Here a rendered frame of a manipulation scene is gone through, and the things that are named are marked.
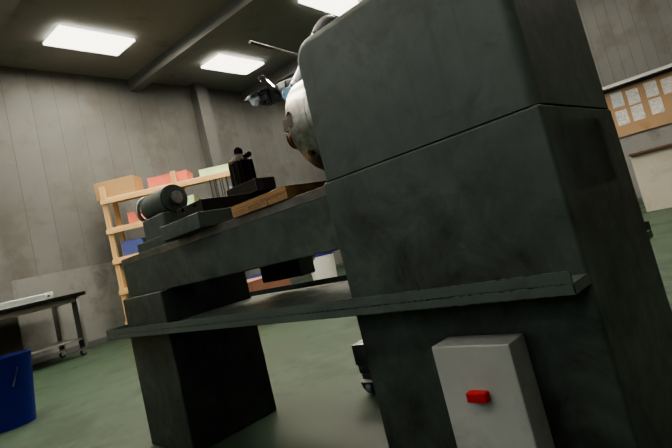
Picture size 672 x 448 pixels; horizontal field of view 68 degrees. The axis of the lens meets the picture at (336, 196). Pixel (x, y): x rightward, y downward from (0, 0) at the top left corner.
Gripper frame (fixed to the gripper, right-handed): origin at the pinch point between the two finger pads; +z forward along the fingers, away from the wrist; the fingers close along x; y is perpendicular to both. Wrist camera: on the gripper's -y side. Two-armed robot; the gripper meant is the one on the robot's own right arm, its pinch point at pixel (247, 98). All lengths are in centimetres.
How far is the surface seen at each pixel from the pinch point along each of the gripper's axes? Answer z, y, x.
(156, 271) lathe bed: 35, 72, -71
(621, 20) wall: -434, -75, 885
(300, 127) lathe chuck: -62, 39, -113
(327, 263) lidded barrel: 165, 179, 484
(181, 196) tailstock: 25, 43, -51
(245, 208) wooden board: -32, 57, -103
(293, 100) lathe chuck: -62, 31, -110
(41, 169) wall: 569, -108, 408
